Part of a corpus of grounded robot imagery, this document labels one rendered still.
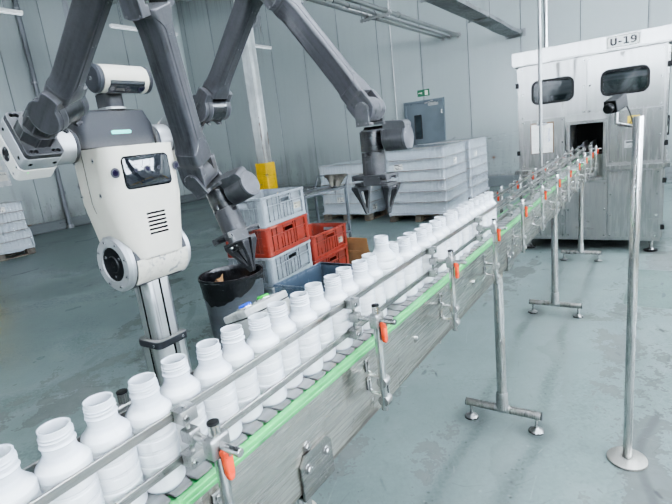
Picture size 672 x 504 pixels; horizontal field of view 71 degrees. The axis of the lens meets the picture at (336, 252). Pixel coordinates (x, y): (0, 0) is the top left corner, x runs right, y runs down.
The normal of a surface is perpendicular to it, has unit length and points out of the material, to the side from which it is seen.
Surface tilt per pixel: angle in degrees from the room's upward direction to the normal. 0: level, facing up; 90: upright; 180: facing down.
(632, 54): 90
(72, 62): 116
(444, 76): 90
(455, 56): 90
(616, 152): 90
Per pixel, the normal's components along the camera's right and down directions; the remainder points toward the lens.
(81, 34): -0.20, 0.65
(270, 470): 0.83, 0.04
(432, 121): -0.54, 0.25
